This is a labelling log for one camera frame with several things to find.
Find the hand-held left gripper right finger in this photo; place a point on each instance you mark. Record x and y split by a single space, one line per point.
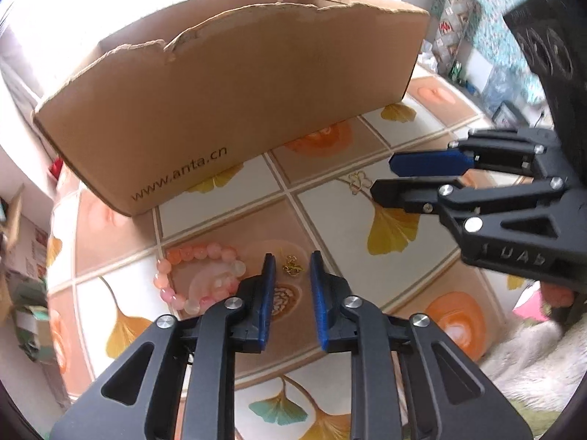
321 302

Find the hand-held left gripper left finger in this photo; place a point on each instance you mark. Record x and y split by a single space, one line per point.
266 302

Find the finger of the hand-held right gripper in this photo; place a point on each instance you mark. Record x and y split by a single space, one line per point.
403 192
431 162

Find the small gold charm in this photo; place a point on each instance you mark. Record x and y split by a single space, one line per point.
292 266

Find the gold flower outline earring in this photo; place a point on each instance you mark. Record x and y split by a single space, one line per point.
359 182

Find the brown cardboard box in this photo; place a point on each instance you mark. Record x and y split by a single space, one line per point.
229 101

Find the black box device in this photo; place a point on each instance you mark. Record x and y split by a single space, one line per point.
509 113

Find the patterned paper roll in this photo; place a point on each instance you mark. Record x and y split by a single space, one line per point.
456 27

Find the small green carton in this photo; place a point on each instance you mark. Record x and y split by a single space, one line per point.
32 330

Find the green shaggy rug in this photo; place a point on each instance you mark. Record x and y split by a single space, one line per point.
536 421

